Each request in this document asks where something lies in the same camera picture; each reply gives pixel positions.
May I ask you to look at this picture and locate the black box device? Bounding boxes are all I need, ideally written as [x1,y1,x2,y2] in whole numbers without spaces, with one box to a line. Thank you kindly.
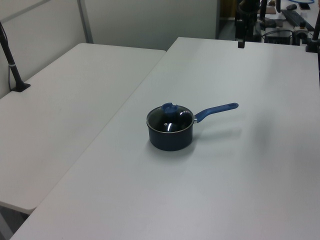
[264,29,294,45]

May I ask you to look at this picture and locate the glass lid with blue knob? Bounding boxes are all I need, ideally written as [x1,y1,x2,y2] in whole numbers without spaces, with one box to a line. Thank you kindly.
[146,102,195,133]

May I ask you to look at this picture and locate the black computer keyboard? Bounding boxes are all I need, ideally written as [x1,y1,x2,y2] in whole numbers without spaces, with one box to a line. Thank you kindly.
[280,9,316,29]

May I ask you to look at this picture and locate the white device with black knob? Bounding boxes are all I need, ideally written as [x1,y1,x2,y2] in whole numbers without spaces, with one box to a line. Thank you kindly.
[293,21,309,46]

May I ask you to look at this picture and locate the black camera pole with clamp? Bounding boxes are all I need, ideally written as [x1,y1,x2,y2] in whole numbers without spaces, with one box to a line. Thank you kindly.
[305,0,320,53]

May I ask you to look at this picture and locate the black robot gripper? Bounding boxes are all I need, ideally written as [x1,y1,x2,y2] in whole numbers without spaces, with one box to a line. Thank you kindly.
[234,0,260,49]

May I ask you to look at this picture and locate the dark blue saucepan with handle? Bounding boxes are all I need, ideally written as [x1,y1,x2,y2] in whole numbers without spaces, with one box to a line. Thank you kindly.
[145,102,240,152]

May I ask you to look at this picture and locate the black camera pole with base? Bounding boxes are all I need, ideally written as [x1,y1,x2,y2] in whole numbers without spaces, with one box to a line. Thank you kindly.
[0,21,32,93]

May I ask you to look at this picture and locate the grey metal partition post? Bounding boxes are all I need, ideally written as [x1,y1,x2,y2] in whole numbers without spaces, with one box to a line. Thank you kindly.
[76,0,94,44]

